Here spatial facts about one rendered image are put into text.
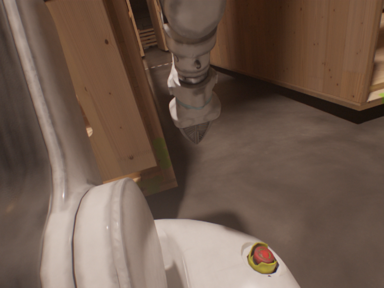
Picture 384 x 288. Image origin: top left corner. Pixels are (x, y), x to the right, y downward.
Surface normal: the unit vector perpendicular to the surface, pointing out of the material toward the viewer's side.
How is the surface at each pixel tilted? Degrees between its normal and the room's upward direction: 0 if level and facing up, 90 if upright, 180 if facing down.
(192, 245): 0
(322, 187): 0
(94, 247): 35
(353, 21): 90
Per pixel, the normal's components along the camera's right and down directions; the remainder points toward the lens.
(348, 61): -0.95, 0.28
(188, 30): 0.17, 0.94
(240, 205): -0.20, -0.87
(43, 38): 0.96, -0.26
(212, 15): 0.43, 0.84
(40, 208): -0.09, -0.59
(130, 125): 0.23, 0.42
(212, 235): -0.03, -0.98
